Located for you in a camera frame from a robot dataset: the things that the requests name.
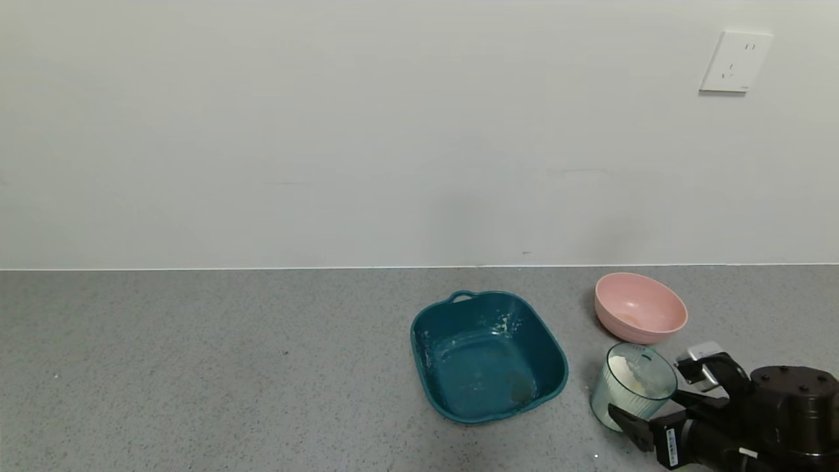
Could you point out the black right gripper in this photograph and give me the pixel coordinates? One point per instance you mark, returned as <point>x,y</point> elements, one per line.
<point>670,438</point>

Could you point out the teal square plastic basin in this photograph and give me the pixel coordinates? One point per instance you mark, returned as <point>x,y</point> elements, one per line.
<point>485,367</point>

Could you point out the clear ribbed plastic cup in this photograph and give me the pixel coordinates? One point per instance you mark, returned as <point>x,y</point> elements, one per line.
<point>613,390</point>

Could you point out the pink round bowl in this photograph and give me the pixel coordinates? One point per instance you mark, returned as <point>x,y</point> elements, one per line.
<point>639,308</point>

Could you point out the white wall socket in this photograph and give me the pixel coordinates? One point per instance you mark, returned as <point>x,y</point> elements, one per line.
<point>735,62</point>

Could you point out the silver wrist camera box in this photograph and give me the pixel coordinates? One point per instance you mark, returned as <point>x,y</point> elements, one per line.
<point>698,357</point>

